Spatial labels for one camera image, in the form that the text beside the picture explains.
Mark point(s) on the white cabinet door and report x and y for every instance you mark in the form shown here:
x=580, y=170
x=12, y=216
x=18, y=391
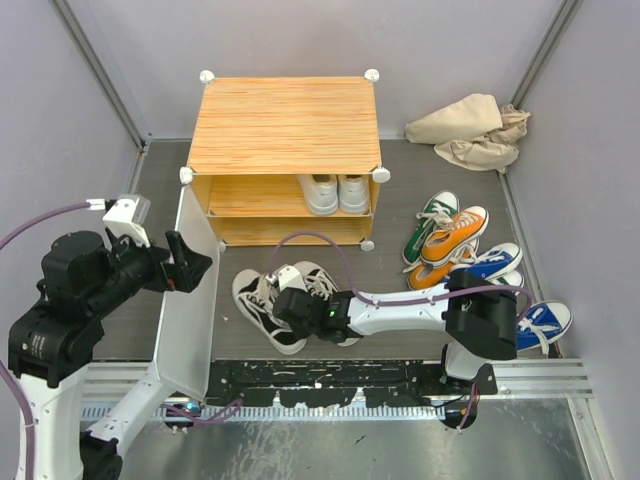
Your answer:
x=182, y=353

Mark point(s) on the black white sneaker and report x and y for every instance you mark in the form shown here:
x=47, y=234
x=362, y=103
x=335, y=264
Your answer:
x=255, y=296
x=320, y=285

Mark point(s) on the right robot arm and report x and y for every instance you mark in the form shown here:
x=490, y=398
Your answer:
x=478, y=316

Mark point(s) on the blue sneaker lower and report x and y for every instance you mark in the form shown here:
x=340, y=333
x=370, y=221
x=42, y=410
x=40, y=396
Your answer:
x=543, y=324

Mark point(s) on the orange sneaker lower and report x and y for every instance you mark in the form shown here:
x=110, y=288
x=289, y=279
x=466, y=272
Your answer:
x=422, y=275

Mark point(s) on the white cable tray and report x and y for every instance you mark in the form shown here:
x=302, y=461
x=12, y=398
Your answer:
x=357, y=411

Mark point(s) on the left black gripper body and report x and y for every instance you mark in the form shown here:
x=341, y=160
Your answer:
x=138, y=265

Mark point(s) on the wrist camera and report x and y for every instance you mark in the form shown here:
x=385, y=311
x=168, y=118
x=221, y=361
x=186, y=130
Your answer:
x=125, y=218
x=286, y=277

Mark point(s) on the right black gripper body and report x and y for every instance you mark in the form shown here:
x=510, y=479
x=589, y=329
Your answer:
x=304, y=331

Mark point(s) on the wooden shoe cabinet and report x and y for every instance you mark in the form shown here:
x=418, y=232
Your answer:
x=254, y=135

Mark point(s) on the blue sneaker upper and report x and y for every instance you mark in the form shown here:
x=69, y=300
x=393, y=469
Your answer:
x=497, y=265

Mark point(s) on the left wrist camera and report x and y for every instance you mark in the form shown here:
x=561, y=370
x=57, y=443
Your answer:
x=125, y=218

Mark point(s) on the green sneaker upper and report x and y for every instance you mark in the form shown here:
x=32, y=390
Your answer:
x=436, y=213

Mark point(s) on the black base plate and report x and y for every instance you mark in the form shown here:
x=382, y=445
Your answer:
x=322, y=383

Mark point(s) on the orange sneaker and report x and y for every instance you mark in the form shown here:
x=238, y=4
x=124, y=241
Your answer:
x=422, y=275
x=464, y=227

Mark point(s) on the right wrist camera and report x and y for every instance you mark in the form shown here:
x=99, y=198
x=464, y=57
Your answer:
x=286, y=277

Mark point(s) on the blue sneaker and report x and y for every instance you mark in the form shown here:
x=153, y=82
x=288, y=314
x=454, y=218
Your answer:
x=497, y=265
x=543, y=324

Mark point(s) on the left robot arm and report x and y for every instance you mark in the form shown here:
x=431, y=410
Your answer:
x=51, y=347

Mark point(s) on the orange sneaker upper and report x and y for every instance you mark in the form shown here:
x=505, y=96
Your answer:
x=464, y=227

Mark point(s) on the beige cloth bag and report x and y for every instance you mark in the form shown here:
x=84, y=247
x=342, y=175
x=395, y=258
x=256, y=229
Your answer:
x=475, y=133

